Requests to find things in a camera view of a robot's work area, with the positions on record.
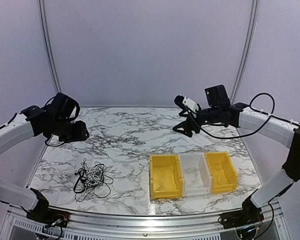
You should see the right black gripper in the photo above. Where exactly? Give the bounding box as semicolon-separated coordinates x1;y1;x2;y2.
172;106;221;138

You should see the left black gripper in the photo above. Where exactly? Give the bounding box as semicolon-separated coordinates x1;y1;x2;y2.
50;117;89;143

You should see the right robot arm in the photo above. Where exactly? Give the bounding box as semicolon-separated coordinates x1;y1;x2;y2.
173;84;300;226

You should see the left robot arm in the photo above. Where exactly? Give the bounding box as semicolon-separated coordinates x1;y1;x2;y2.
0;92;90;223

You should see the white translucent bin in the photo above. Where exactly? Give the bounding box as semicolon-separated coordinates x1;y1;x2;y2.
178;152;212;197

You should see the left yellow bin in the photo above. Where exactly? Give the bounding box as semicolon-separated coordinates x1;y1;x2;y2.
149;154;183;199

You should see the yellow bin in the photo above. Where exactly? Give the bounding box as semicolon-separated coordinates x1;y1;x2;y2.
149;154;183;199
204;151;238;194

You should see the right yellow bin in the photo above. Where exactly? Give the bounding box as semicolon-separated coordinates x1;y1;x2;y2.
204;151;238;194

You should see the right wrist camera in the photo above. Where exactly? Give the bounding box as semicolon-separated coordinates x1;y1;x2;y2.
174;95;201;112

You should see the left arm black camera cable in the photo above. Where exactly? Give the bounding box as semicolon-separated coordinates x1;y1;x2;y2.
43;96;78;148

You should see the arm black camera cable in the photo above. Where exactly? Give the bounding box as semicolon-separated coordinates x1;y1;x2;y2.
43;96;78;148
184;92;276;140

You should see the white thin cable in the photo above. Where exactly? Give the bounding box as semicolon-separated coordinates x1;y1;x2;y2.
81;158;106;188

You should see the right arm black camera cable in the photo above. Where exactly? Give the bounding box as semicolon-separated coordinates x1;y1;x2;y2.
184;92;276;140

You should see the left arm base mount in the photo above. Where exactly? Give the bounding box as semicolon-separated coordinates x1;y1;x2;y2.
26;188;70;228

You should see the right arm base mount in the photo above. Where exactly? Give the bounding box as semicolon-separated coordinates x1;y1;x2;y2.
217;194;264;229

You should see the aluminium front rail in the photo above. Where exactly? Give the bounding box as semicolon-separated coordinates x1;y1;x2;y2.
0;202;291;240

